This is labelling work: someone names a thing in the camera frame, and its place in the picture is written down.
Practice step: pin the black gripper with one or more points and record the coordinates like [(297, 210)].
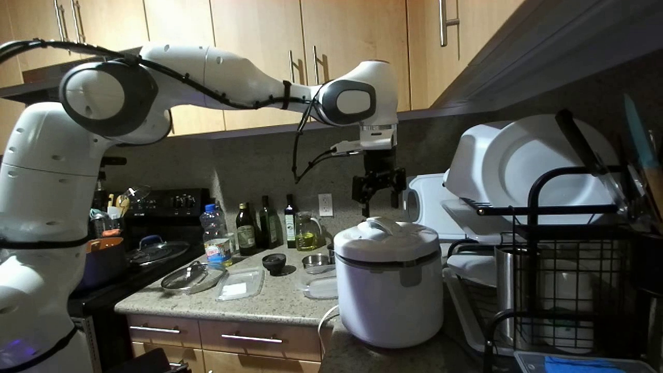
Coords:
[(380, 172)]

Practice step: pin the white rice cooker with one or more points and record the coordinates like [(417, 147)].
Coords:
[(388, 276)]

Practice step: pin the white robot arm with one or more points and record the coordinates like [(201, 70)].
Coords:
[(55, 152)]

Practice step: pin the clear rectangular container lid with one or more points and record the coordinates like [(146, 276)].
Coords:
[(241, 284)]

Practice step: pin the glass pot lid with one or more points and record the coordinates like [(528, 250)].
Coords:
[(190, 278)]

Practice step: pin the white cutting board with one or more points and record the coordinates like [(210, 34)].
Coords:
[(430, 203)]

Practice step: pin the glass oil jar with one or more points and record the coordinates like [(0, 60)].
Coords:
[(310, 233)]

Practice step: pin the dark olive oil bottle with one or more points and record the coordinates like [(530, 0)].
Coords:
[(290, 215)]

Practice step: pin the dark glass bottle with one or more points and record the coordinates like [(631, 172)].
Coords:
[(270, 225)]

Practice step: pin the small black bowl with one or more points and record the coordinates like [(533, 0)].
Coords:
[(273, 264)]

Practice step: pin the large white plate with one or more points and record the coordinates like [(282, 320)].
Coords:
[(523, 152)]

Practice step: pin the wooden upper cabinets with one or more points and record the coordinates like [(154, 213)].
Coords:
[(306, 43)]

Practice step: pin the clear water bottle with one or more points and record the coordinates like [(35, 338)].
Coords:
[(214, 236)]

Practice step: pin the black stove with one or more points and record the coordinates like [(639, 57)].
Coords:
[(162, 231)]

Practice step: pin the black dish rack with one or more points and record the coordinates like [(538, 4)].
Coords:
[(575, 289)]

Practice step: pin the wooden base cabinet drawers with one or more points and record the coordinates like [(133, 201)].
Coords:
[(228, 346)]

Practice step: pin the blue dutch oven pot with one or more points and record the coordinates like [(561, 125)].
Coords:
[(103, 260)]

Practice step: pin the white wall outlet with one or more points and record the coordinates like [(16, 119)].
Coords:
[(326, 203)]

